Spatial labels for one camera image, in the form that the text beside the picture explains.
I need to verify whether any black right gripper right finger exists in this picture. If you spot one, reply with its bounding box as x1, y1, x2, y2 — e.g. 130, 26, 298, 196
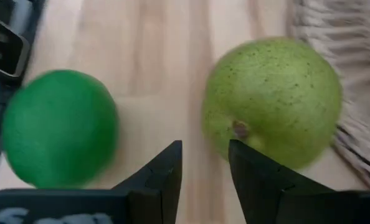
228, 139, 334, 224

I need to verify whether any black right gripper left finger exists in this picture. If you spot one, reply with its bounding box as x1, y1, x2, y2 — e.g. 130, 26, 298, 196
111, 140, 183, 224

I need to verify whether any green pear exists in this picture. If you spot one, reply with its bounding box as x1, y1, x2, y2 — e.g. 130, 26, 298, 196
202, 36, 343, 170

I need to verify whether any large green lime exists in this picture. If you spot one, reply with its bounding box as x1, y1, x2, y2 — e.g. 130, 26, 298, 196
1, 68, 120, 189

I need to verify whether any round woven placemat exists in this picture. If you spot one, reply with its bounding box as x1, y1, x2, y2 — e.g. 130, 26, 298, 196
286, 0, 370, 190

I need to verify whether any black camera block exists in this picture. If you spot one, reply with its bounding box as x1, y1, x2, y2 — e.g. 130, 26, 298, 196
0, 11, 31, 80

